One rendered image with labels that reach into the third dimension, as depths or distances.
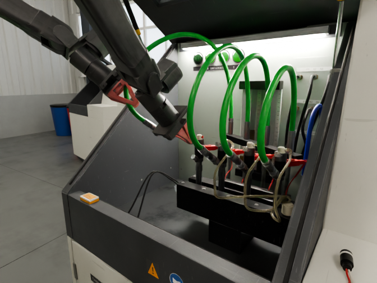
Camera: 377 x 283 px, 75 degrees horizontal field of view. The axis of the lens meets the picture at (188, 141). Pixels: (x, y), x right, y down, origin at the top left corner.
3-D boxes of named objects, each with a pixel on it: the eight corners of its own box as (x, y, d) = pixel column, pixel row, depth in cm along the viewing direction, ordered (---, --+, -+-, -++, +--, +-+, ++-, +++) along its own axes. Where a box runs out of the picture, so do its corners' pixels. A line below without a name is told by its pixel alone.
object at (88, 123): (59, 159, 421) (43, 35, 375) (117, 148, 494) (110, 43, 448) (90, 181, 329) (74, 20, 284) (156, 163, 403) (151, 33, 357)
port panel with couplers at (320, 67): (282, 153, 83) (291, 57, 76) (285, 150, 86) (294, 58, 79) (325, 159, 76) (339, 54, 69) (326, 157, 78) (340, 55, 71)
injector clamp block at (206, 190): (176, 227, 79) (176, 182, 75) (194, 214, 86) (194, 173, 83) (285, 275, 59) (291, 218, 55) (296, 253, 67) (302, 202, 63)
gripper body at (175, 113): (192, 110, 64) (175, 89, 60) (169, 140, 61) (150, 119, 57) (177, 109, 69) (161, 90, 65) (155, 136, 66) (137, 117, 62)
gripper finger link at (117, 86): (145, 98, 72) (119, 76, 70) (146, 94, 65) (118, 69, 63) (130, 115, 71) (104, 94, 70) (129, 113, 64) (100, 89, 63)
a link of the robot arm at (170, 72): (117, 67, 53) (146, 81, 50) (150, 33, 57) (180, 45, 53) (135, 101, 64) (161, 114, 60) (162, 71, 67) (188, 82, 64)
